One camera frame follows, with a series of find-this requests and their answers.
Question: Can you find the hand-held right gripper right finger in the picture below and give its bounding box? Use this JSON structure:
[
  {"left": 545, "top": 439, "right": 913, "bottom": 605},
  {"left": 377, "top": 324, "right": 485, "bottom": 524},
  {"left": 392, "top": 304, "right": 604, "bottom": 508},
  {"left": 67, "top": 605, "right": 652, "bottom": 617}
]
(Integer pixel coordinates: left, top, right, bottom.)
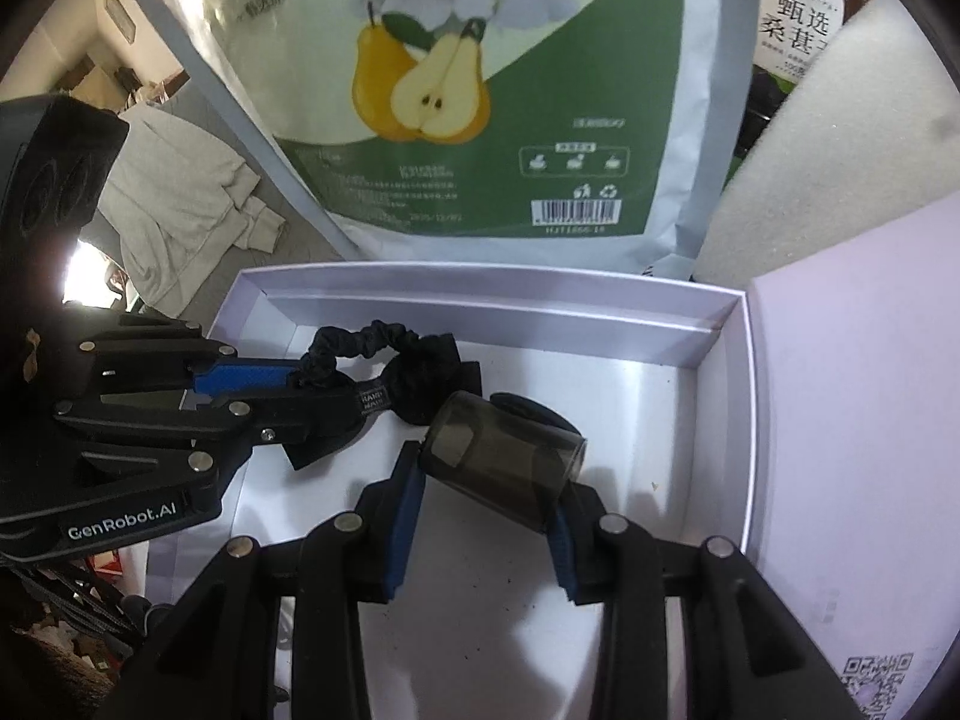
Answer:
[{"left": 547, "top": 484, "right": 863, "bottom": 720}]

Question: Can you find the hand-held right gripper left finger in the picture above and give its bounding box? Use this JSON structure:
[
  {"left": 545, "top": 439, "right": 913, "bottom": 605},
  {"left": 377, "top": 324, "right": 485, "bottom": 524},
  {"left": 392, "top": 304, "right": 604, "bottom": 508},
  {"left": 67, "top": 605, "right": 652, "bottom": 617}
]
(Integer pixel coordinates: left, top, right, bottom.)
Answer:
[{"left": 97, "top": 441, "right": 428, "bottom": 720}]

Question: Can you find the white garment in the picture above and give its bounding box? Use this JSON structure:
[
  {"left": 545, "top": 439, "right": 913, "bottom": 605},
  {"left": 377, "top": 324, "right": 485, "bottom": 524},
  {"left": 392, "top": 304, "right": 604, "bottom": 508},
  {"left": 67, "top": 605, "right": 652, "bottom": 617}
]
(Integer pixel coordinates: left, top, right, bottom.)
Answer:
[{"left": 97, "top": 101, "right": 286, "bottom": 320}]

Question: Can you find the purple label jar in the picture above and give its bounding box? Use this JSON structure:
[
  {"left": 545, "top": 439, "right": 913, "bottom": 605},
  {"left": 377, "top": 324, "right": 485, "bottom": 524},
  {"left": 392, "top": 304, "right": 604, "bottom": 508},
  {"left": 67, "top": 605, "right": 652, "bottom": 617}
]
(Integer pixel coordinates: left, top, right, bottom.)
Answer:
[{"left": 739, "top": 0, "right": 852, "bottom": 158}]

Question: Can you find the pear print pouch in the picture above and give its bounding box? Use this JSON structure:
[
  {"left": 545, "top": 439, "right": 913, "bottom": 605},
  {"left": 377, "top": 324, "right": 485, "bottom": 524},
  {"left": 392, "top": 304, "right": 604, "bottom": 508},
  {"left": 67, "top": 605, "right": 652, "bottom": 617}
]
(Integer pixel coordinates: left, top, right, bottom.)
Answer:
[{"left": 112, "top": 0, "right": 725, "bottom": 278}]

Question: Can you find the dark translucent plastic cup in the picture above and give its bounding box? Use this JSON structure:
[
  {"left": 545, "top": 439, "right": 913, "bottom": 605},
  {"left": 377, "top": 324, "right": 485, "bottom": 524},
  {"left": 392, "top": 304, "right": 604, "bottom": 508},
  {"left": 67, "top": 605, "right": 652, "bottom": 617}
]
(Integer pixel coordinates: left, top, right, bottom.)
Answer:
[{"left": 418, "top": 390, "right": 586, "bottom": 537}]

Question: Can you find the white box lid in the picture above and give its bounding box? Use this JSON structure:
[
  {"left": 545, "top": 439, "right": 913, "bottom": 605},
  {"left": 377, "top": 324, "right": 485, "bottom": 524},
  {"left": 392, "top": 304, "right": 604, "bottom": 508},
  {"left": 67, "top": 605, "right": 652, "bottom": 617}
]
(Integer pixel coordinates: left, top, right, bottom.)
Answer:
[{"left": 742, "top": 191, "right": 960, "bottom": 720}]

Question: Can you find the black bow hair tie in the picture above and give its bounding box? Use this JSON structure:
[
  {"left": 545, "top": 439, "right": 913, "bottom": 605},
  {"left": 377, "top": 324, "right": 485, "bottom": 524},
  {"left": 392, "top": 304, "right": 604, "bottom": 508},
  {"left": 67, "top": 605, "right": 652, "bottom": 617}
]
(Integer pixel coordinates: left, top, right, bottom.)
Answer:
[{"left": 285, "top": 321, "right": 485, "bottom": 470}]

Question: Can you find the white box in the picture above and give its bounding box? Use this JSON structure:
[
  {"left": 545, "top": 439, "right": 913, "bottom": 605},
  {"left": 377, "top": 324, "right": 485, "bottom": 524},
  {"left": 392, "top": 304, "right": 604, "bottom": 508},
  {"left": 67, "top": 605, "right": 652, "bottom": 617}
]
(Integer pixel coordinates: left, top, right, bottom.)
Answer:
[{"left": 146, "top": 262, "right": 755, "bottom": 720}]

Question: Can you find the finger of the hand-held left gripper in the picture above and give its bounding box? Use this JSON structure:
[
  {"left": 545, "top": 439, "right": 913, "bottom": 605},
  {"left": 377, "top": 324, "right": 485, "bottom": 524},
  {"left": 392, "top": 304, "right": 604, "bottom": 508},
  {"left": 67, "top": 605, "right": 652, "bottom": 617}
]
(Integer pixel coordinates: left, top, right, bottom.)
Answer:
[
  {"left": 79, "top": 313, "right": 302, "bottom": 400},
  {"left": 52, "top": 390, "right": 362, "bottom": 481}
]

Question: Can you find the white foam block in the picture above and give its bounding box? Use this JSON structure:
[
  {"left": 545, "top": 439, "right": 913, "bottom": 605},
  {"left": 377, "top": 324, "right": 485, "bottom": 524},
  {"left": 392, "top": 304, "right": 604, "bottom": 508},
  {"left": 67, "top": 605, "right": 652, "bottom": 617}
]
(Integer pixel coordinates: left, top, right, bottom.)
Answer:
[{"left": 694, "top": 11, "right": 960, "bottom": 286}]

